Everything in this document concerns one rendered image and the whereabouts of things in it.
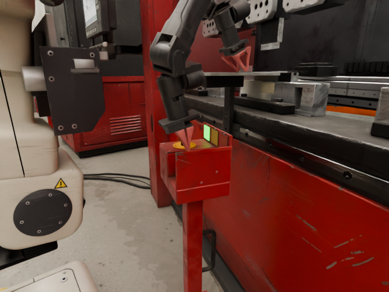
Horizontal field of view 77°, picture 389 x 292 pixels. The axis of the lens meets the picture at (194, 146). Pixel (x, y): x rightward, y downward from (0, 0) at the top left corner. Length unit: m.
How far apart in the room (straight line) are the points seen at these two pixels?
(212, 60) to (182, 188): 1.29
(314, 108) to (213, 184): 0.37
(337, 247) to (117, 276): 1.10
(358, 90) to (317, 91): 0.25
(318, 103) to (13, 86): 0.75
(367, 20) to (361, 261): 1.02
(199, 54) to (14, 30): 1.35
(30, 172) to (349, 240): 0.66
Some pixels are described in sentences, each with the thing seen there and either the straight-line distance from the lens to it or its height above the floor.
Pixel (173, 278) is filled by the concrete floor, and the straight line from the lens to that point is 1.41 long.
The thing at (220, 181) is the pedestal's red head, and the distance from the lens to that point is 0.69.
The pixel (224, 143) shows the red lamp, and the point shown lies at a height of 0.81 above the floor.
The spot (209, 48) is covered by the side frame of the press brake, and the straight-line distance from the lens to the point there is 1.81.
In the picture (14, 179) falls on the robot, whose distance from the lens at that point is 0.57.
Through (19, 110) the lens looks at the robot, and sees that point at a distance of 0.58.
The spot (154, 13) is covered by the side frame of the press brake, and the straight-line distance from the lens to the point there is 1.71.
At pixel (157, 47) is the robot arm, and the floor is 1.05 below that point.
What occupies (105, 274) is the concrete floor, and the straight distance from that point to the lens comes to 1.49.
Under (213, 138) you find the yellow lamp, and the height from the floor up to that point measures 0.80.
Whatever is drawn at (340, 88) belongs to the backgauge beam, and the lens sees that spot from 1.06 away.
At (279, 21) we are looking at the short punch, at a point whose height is 1.16.
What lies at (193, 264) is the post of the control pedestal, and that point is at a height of 0.38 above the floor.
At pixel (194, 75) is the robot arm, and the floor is 0.99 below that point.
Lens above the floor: 1.00
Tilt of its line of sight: 17 degrees down
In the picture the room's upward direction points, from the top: straight up
